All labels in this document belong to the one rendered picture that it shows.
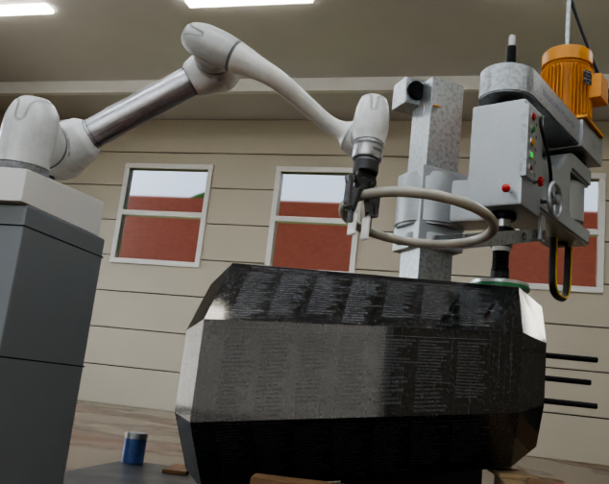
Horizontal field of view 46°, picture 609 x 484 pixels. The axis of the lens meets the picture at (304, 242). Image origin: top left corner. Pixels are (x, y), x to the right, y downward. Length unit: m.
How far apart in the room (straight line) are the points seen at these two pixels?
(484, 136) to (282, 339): 1.12
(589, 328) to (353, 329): 6.52
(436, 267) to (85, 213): 1.89
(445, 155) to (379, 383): 1.62
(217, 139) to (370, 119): 7.99
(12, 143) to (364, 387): 1.33
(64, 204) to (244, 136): 7.86
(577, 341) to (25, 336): 7.35
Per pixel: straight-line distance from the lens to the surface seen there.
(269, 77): 2.22
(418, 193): 2.00
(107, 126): 2.43
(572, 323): 8.77
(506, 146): 2.82
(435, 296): 2.58
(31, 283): 2.04
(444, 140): 3.73
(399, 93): 3.90
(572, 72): 3.63
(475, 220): 3.50
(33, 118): 2.28
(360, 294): 2.56
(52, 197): 2.11
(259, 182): 9.62
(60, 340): 2.18
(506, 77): 2.91
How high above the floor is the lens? 0.39
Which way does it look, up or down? 12 degrees up
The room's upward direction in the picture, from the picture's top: 6 degrees clockwise
